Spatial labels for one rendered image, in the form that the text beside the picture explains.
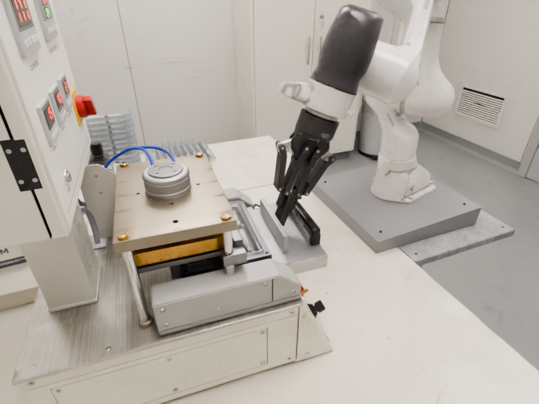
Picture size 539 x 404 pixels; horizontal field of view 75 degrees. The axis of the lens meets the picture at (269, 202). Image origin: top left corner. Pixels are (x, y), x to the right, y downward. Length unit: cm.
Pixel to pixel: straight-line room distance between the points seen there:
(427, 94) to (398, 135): 14
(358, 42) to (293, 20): 224
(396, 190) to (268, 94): 182
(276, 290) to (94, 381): 32
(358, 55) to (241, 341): 53
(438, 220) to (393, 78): 61
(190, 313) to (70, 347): 19
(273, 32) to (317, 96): 218
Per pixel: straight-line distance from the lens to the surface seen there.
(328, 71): 64
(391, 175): 121
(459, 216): 125
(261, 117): 289
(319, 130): 65
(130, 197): 65
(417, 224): 116
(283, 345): 74
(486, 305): 222
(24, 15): 52
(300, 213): 75
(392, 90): 70
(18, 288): 107
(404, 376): 83
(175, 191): 61
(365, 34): 64
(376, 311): 93
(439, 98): 110
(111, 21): 299
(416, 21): 80
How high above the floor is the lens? 142
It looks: 31 degrees down
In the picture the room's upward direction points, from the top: straight up
